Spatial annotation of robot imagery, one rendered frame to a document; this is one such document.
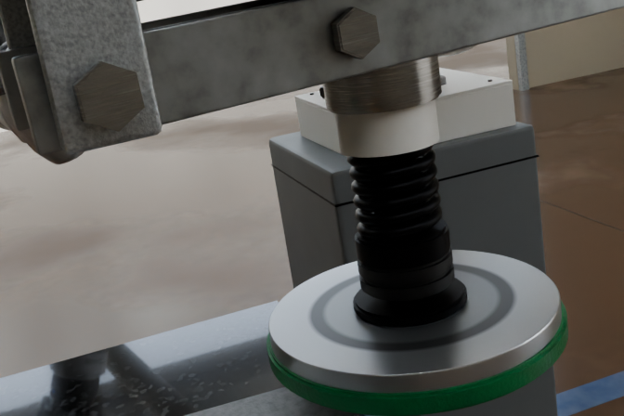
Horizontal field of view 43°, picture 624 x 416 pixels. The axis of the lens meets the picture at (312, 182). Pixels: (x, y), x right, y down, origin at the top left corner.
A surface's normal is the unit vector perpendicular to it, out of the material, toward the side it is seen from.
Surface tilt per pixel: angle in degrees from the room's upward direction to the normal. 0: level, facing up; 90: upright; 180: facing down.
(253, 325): 0
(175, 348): 0
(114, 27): 90
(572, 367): 0
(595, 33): 90
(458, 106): 90
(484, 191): 90
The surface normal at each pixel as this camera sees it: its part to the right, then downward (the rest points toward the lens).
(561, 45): 0.32, 0.19
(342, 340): -0.15, -0.95
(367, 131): -0.41, 0.30
